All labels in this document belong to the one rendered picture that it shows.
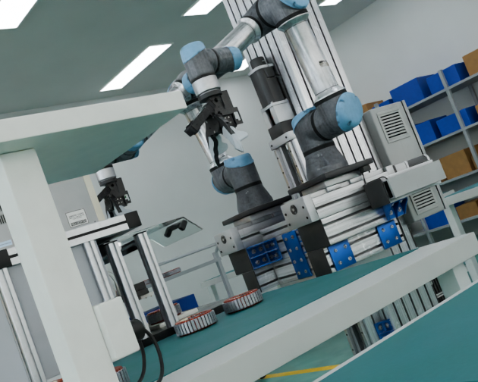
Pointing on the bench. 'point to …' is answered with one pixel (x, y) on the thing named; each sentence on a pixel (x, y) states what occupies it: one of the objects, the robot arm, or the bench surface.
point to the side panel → (19, 294)
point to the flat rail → (124, 250)
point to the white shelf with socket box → (61, 151)
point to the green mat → (242, 322)
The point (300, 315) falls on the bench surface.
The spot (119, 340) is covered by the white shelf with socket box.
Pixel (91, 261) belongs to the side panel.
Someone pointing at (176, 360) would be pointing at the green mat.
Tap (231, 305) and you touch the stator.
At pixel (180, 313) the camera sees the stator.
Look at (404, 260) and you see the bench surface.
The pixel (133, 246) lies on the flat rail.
